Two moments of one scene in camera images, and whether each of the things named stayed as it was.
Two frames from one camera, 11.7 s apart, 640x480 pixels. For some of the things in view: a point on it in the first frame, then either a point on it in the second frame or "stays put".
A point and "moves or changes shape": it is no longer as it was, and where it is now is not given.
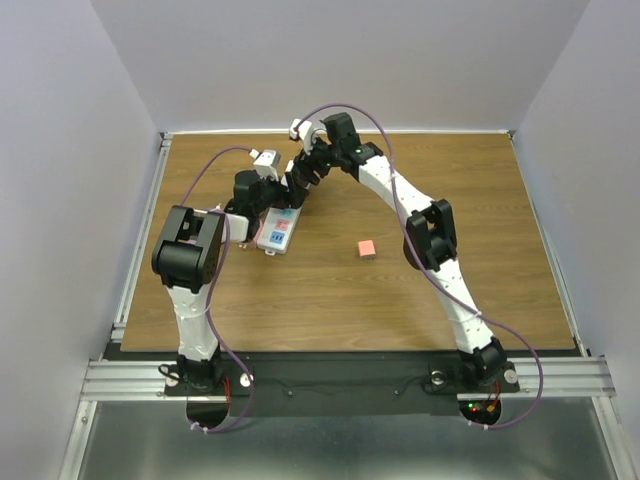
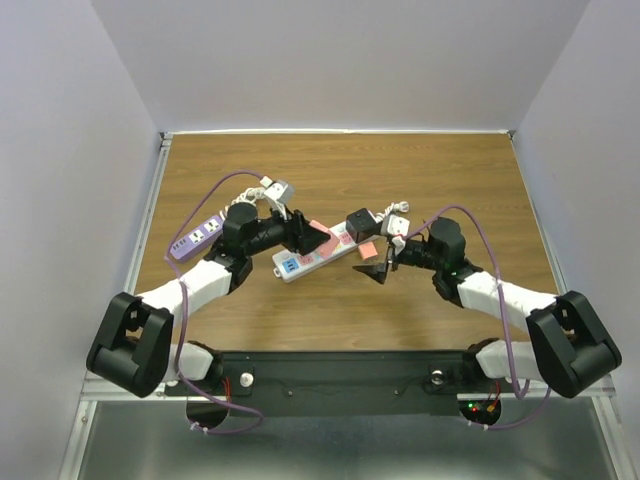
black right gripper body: x=320 y=161 to x=406 y=256
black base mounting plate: x=342 y=384 stays put
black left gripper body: x=288 y=199 to x=289 y=237
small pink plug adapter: x=367 y=249 stays put
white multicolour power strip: x=277 y=229 moves or changes shape
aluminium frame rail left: x=119 y=326 stays put
